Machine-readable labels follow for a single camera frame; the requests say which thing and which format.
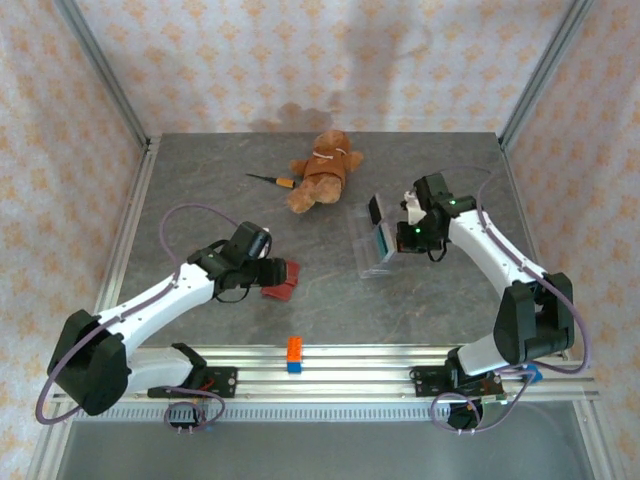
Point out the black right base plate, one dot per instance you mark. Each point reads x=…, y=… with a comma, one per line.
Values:
x=425, y=380

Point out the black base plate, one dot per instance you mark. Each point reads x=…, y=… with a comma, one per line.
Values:
x=225, y=380
x=425, y=380

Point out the teal card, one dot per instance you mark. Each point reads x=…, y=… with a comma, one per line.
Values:
x=387, y=242

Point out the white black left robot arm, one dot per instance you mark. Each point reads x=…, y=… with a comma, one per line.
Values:
x=150, y=305

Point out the aluminium frame post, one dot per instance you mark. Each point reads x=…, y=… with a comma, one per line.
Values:
x=546, y=70
x=104, y=70

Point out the red card holder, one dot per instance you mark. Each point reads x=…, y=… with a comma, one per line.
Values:
x=280, y=295

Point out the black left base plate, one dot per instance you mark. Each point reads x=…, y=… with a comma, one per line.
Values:
x=225, y=380

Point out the aluminium rail frame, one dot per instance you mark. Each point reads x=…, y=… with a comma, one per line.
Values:
x=350, y=380

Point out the small black connector box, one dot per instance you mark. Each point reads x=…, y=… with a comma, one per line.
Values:
x=185, y=417

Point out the black card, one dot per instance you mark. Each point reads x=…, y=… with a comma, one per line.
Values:
x=375, y=210

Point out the brown teddy bear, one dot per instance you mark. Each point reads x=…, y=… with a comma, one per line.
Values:
x=325, y=170

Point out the orange blue toy brick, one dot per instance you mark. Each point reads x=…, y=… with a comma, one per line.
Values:
x=294, y=350

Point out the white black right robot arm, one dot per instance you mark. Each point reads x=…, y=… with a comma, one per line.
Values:
x=492, y=250

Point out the aluminium table side rail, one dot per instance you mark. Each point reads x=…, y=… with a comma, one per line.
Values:
x=515, y=175
x=134, y=210

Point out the blue clamp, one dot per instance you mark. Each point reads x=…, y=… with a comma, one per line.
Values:
x=534, y=374

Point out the clear acrylic card stand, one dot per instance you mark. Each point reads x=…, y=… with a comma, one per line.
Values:
x=367, y=252

